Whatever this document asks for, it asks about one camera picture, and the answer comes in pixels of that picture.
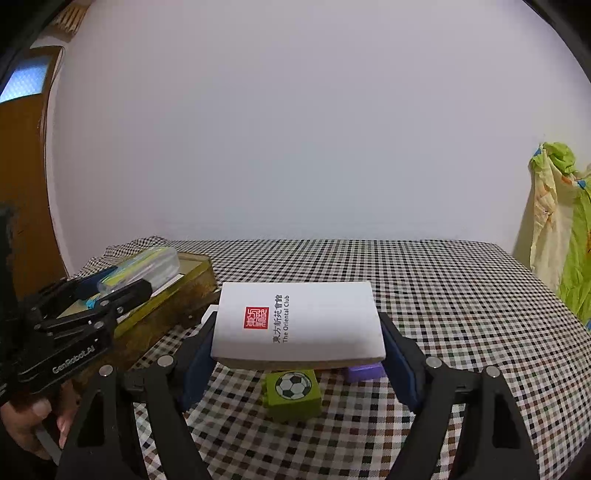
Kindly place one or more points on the wooden slatted rack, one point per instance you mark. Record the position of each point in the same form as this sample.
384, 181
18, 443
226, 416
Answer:
69, 21

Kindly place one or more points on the green block with ball print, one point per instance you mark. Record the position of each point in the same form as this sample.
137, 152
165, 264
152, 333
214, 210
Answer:
292, 398

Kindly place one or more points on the green and yellow cloth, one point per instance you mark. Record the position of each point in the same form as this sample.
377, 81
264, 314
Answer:
561, 240

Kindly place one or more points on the brown wooden door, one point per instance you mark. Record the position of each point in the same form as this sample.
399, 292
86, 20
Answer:
23, 184

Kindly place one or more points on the white paper sheet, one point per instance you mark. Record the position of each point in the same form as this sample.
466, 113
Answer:
168, 282

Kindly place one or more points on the white box with red stamp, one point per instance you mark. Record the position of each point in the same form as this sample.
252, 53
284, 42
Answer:
300, 318

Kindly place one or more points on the person's left hand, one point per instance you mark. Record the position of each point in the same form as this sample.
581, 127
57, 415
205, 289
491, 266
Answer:
27, 431

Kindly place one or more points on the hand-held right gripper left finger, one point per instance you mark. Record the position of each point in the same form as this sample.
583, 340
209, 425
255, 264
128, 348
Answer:
198, 364

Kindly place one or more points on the checkered tablecloth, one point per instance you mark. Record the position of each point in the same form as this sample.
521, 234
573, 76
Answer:
461, 300

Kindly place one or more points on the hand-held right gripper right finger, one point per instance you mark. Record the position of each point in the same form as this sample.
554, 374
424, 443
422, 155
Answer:
404, 369

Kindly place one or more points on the purple block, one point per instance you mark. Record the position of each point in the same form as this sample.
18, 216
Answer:
364, 372

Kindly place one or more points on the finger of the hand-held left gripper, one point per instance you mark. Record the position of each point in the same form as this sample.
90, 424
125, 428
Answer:
92, 282
131, 293

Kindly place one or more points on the clear plastic case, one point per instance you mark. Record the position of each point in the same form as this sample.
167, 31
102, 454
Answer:
147, 265

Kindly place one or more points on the gold metal tin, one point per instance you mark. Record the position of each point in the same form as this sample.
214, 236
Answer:
168, 309

